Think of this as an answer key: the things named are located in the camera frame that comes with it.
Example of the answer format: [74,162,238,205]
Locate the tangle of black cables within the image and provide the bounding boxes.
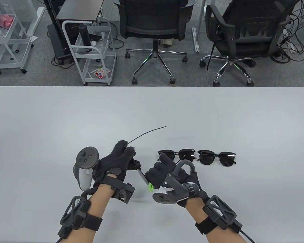
[270,0,304,64]

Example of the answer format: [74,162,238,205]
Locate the white desk leg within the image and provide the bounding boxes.
[191,0,206,53]
[27,6,45,37]

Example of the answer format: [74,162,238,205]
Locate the black mesh office chair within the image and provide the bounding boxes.
[199,0,295,87]
[118,0,193,85]

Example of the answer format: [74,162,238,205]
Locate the person's left forearm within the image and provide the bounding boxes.
[66,184,117,243]

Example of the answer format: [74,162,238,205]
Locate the person's right forearm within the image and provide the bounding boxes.
[185,197,243,243]

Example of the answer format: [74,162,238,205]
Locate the black computer tower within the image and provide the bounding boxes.
[47,22,75,64]

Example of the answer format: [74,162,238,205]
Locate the dark brown side table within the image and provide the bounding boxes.
[55,0,105,24]

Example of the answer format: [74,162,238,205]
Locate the black aviator sunglasses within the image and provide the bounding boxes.
[126,125,168,186]

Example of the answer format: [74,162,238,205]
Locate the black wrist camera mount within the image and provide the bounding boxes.
[111,177,136,204]

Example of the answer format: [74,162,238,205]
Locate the black caged tracker white label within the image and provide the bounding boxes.
[58,196,103,238]

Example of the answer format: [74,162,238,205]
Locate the black cylindrical bottle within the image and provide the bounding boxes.
[78,24,93,53]

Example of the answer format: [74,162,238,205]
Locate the pink cloth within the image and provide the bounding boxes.
[0,11,15,29]

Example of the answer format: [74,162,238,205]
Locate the person's right hand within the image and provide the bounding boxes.
[144,154,201,190]

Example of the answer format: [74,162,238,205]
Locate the black square sunglasses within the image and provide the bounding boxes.
[197,150,237,168]

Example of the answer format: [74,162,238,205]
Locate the white power strip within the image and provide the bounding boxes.
[281,38,298,53]

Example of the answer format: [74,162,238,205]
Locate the black caged tracker with strap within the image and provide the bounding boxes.
[195,194,243,236]

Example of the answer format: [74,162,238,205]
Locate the white cart with curved handle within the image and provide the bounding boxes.
[62,18,117,87]

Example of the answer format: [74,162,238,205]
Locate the black sunglasses thin temples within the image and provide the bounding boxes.
[157,149,197,165]

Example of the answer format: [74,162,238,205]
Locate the person's left hand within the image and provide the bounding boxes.
[92,140,141,185]

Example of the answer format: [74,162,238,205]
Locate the white metal shelf cart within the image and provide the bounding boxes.
[0,0,34,75]

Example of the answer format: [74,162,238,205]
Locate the red white packet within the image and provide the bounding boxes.
[93,67,111,79]

